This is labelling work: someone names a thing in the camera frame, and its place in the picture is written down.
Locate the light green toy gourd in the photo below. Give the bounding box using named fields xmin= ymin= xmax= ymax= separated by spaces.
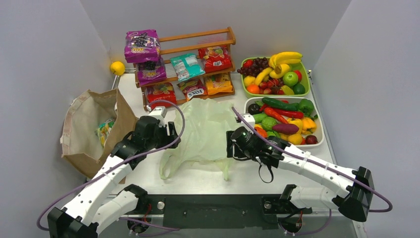
xmin=253 ymin=113 xmax=268 ymax=124

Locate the green toy cucumber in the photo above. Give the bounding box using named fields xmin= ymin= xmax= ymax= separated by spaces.
xmin=262 ymin=97 xmax=299 ymax=111

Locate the orange toy pumpkin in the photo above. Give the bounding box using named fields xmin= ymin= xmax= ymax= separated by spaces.
xmin=254 ymin=126 xmax=268 ymax=138

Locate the brown paper bag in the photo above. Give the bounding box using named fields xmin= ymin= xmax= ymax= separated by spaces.
xmin=60 ymin=89 xmax=138 ymax=179

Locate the teal white snack packet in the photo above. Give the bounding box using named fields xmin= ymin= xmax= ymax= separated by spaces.
xmin=170 ymin=53 xmax=206 ymax=82

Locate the green apple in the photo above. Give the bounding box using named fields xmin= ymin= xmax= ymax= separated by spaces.
xmin=283 ymin=72 xmax=299 ymax=87

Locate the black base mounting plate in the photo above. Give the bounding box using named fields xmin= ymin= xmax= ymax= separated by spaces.
xmin=129 ymin=194 xmax=312 ymax=230

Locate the dark toy eggplant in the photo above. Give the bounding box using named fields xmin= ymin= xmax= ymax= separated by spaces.
xmin=247 ymin=103 xmax=261 ymax=115

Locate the purple grape candy bag top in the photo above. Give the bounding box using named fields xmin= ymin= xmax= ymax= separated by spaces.
xmin=124 ymin=29 xmax=160 ymax=63

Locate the red candy bag bottom shelf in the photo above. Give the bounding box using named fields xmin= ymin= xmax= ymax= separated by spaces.
xmin=145 ymin=82 xmax=176 ymax=105

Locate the wooden snack shelf rack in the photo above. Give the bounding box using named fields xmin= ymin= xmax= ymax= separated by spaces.
xmin=124 ymin=27 xmax=236 ymax=106

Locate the green bell pepper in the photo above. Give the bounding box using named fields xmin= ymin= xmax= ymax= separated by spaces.
xmin=298 ymin=99 xmax=315 ymax=117

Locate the green Fox's candy bag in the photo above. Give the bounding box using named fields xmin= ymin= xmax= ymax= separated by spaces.
xmin=95 ymin=118 xmax=115 ymax=148

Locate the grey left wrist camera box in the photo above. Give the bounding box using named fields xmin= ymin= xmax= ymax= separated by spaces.
xmin=148 ymin=106 xmax=167 ymax=127

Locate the purple toy sweet potato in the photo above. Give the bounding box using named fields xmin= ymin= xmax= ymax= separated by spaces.
xmin=272 ymin=123 xmax=299 ymax=135

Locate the dark red grape bunch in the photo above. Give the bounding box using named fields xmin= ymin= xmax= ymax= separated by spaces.
xmin=237 ymin=58 xmax=268 ymax=77

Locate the red Fox's candy bag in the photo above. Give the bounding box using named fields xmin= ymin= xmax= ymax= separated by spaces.
xmin=177 ymin=78 xmax=208 ymax=101

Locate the orange candy bag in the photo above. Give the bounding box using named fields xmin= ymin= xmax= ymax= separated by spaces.
xmin=204 ymin=73 xmax=233 ymax=95

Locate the red candy bag middle shelf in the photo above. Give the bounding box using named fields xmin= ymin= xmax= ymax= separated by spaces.
xmin=198 ymin=46 xmax=232 ymax=73

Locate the orange toy fruit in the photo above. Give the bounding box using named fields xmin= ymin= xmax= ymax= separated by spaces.
xmin=246 ymin=84 xmax=261 ymax=94

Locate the red candy bag shelf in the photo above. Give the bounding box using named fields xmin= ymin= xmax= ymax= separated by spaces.
xmin=198 ymin=46 xmax=232 ymax=73
xmin=145 ymin=82 xmax=176 ymax=105

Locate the pale green plastic grocery bag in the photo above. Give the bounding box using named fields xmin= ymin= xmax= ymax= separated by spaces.
xmin=159 ymin=98 xmax=240 ymax=181

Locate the red toy chili pepper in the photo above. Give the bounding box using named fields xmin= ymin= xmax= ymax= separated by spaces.
xmin=263 ymin=107 xmax=304 ymax=123

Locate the white vegetable basket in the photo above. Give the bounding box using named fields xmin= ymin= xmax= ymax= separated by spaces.
xmin=244 ymin=95 xmax=325 ymax=149

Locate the yellow banana bunch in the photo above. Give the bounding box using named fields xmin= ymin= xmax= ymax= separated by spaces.
xmin=254 ymin=52 xmax=303 ymax=85

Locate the green fruit basket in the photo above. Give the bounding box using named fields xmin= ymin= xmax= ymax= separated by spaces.
xmin=240 ymin=58 xmax=310 ymax=97

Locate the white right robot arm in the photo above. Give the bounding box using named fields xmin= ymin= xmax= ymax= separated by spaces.
xmin=226 ymin=126 xmax=373 ymax=222

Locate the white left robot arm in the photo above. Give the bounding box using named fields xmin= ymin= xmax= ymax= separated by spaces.
xmin=47 ymin=115 xmax=180 ymax=238

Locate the purple candy bag middle shelf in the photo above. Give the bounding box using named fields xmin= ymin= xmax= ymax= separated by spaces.
xmin=136 ymin=58 xmax=167 ymax=86

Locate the light green toy cabbage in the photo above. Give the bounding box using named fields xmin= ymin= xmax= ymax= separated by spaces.
xmin=261 ymin=117 xmax=278 ymax=131

